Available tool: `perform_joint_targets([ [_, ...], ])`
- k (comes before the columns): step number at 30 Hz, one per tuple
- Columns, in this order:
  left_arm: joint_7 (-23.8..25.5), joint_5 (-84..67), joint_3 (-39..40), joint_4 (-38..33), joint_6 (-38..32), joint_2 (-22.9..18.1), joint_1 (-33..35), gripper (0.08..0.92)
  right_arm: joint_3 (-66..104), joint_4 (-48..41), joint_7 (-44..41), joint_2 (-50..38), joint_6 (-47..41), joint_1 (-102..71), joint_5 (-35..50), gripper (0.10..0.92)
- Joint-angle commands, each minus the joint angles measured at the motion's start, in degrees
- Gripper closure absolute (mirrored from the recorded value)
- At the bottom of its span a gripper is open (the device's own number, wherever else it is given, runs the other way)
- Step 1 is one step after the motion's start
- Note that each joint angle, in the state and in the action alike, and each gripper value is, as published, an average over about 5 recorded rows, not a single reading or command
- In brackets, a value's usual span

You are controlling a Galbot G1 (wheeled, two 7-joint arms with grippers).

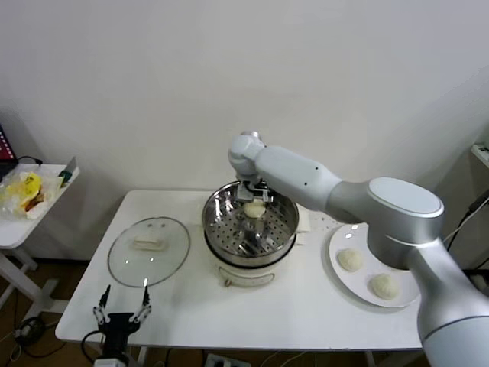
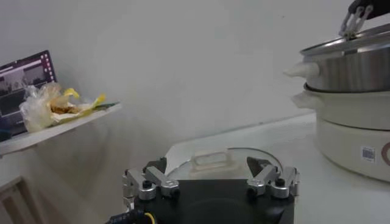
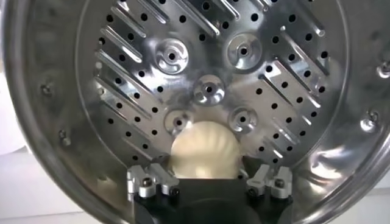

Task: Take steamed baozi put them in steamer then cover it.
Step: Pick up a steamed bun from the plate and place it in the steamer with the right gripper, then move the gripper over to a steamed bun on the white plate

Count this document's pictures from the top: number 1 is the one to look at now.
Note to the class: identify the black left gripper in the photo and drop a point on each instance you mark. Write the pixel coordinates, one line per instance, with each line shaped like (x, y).
(116, 329)

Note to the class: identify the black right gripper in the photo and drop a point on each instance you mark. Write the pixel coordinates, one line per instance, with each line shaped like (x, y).
(256, 186)

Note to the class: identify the white steamed baozi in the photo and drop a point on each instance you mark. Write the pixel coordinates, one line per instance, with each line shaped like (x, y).
(349, 260)
(384, 286)
(254, 211)

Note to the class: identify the round glass pot lid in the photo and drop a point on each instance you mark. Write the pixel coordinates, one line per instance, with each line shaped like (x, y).
(126, 267)

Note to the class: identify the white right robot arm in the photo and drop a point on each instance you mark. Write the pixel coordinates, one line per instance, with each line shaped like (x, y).
(401, 214)

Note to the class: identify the stainless steel steamer basket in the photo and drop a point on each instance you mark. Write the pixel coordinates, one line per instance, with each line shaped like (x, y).
(229, 229)

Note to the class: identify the white table leg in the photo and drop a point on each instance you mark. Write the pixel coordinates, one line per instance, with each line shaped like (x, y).
(370, 359)
(142, 357)

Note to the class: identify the white side table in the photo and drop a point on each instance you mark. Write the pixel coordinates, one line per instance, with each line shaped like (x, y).
(23, 233)

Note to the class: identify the round white plate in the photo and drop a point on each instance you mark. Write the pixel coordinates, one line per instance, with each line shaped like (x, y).
(344, 290)

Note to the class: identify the green and grey booklet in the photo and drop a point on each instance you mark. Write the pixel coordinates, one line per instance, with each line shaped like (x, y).
(65, 177)

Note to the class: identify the clear plastic bag yellow food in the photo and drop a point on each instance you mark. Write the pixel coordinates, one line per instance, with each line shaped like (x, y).
(26, 187)

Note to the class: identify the laptop with dark red screen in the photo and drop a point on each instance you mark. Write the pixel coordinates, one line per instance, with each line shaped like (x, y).
(4, 149)

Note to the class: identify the white shelf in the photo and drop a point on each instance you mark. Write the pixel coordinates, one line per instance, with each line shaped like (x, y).
(482, 156)

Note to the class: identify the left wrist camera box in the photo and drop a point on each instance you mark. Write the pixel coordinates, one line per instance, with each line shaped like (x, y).
(111, 362)

